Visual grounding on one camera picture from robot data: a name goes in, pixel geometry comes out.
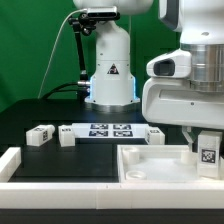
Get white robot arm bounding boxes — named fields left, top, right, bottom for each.
left=74, top=0, right=224, bottom=131

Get white marker base plate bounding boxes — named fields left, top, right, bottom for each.
left=72, top=123, right=148, bottom=138

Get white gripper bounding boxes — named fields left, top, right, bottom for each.
left=142, top=49, right=224, bottom=150

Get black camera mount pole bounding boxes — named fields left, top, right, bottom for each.
left=68, top=13, right=96, bottom=101

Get black base cables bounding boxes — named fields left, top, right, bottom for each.
left=40, top=79, right=92, bottom=101

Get white camera cable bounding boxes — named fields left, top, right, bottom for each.
left=37, top=8, right=88, bottom=100

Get grey camera on mount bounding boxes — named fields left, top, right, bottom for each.
left=86, top=6, right=118, bottom=20

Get white square table top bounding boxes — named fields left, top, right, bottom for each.
left=117, top=145, right=224, bottom=183

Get white U-shaped obstacle wall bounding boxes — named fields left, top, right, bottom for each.
left=0, top=147, right=224, bottom=209

